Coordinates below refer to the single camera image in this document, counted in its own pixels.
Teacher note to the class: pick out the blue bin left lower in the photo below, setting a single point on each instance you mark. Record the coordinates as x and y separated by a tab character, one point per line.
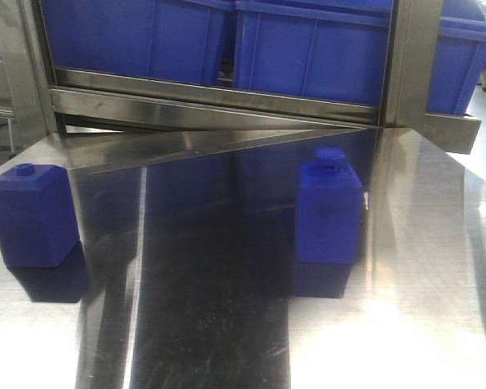
171	40

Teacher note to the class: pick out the stainless steel shelf frame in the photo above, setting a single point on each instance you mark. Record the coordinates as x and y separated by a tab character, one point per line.
45	99

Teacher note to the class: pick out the blue bin nested right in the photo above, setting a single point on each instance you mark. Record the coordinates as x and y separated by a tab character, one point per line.
460	57

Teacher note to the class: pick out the blue bin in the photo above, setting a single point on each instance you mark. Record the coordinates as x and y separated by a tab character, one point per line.
330	50
171	40

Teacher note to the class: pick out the blue block with cap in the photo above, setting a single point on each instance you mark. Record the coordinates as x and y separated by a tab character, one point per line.
328	209

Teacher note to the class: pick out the blue bin right lower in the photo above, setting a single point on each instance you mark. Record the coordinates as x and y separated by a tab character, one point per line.
330	50

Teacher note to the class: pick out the blue block left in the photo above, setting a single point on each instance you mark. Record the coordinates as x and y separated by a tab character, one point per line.
38	225

